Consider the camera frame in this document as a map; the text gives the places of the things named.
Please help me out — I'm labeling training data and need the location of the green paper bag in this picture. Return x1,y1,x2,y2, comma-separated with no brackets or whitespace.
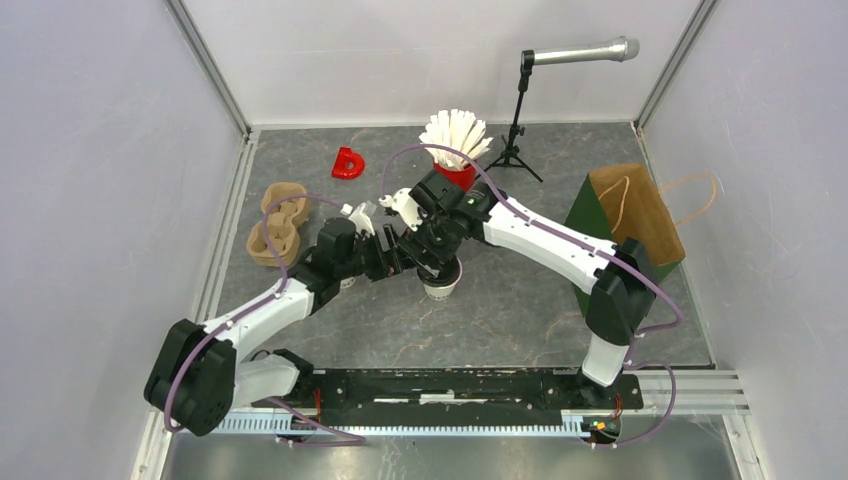
564,163,718,283

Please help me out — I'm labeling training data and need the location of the single white paper cup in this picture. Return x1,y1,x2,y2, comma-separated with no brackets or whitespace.
422,261,463,301

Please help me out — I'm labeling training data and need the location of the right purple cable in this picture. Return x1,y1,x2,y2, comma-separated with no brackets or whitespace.
378,143,685,448

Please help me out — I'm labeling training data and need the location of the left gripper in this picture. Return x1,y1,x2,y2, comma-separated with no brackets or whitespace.
336,223,416,283

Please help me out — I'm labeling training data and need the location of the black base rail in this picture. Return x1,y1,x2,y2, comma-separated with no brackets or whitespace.
283,368,644,427

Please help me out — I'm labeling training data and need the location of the silver microphone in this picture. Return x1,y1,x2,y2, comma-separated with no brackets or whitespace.
532,36,640,66

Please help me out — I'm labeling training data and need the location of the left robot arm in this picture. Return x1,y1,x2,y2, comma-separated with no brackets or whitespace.
143,217,415,436

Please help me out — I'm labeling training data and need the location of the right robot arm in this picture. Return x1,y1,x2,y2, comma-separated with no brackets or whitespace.
379,170,658,408

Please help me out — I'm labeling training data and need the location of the red plastic letter d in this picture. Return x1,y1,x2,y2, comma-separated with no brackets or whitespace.
331,146,366,180

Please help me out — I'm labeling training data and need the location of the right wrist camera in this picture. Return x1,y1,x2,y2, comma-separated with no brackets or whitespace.
378,188,424,231

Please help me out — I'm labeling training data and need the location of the brown cardboard cup carrier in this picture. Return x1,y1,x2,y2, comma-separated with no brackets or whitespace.
246,182,311,267

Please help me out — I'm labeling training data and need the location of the black mini tripod stand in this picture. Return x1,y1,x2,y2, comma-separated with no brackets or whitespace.
484,50,543,182

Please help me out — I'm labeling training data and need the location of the red cylindrical holder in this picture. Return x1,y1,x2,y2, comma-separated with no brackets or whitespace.
433,163,476,192

